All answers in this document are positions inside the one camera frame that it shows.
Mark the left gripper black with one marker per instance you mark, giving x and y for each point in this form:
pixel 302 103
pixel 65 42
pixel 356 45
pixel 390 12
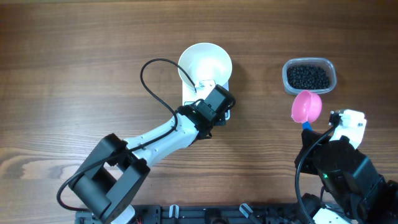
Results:
pixel 219 121

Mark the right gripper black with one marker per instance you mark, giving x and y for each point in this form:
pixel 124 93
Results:
pixel 308 137

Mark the pink scoop blue handle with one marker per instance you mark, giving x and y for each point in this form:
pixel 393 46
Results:
pixel 306 108

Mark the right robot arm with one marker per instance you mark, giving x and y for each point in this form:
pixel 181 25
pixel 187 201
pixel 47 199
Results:
pixel 349 176

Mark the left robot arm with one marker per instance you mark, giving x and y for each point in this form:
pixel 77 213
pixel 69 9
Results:
pixel 109 178

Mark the white digital kitchen scale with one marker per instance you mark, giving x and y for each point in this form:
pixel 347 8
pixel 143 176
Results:
pixel 189 96

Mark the white bowl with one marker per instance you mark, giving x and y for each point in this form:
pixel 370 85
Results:
pixel 205 61

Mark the black beans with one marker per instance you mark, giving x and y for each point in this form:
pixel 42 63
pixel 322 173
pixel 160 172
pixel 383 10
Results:
pixel 307 77

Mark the clear plastic container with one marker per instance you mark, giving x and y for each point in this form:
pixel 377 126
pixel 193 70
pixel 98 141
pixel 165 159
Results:
pixel 315 61

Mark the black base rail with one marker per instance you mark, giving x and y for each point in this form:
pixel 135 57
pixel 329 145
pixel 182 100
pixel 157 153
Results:
pixel 268 213

